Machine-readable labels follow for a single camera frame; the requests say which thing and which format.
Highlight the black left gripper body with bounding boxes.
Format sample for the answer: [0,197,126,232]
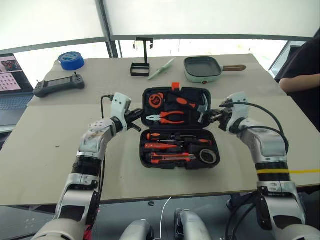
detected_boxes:
[124,108,141,129]

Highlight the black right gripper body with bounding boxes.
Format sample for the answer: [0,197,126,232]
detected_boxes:
[212,106,230,131]

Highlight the orange test pen screwdriver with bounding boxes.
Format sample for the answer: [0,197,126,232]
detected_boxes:
[144,142,185,150]

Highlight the orange black utility knife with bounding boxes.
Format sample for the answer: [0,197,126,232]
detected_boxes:
[149,152,197,164]

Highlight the black plastic tool case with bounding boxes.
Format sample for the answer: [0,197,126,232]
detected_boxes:
[138,81,222,171]

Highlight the orange black tape measure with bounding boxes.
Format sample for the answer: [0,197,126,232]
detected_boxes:
[148,92,165,110]

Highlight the pale green electric pan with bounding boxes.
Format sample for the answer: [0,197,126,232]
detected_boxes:
[183,56,247,85]

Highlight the black electrical tape roll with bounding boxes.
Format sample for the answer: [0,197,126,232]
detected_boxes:
[199,148,218,165]

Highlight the pale green plastic stick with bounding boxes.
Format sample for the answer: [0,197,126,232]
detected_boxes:
[147,58,175,81]

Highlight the black metal stand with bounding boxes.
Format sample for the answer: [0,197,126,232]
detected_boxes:
[129,37,155,78]

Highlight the black handheld controller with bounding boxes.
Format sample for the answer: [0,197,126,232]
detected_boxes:
[32,72,86,99]

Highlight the blue tape roll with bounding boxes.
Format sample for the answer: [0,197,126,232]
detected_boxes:
[57,51,86,71]

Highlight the silver rounded leg shell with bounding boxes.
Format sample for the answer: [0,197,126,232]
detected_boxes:
[173,208,214,240]
[119,219,155,240]

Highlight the person in black shirt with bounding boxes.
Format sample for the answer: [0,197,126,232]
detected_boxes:
[274,31,320,129]

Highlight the open laptop computer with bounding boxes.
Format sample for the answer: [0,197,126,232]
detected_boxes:
[0,52,35,127]

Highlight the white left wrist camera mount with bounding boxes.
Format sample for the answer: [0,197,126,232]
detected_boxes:
[109,92,133,131]

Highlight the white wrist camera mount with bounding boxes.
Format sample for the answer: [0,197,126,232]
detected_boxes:
[225,91,250,132]
[109,92,133,131]

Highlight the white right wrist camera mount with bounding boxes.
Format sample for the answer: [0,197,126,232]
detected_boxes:
[225,91,250,132]

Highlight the screwdriver with orange handle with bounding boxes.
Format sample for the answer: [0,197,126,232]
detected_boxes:
[145,133,197,141]

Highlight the screwdriver black orange handle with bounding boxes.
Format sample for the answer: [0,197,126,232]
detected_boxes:
[155,138,214,146]

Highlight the pliers with orange handles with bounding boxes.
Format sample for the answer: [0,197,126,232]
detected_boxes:
[145,110,186,125]

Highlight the claw hammer orange black handle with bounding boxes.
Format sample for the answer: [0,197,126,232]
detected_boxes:
[167,93,210,124]

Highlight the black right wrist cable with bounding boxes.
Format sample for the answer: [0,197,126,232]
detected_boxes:
[223,99,291,161]

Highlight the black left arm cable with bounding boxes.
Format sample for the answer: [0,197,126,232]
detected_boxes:
[96,93,114,209]

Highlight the black cable bundle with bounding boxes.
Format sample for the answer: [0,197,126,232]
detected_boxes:
[224,191,266,240]

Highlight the grey window frame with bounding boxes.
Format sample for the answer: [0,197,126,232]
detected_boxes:
[0,0,316,59]

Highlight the thin white cable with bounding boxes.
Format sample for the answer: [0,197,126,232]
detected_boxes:
[159,196,173,240]

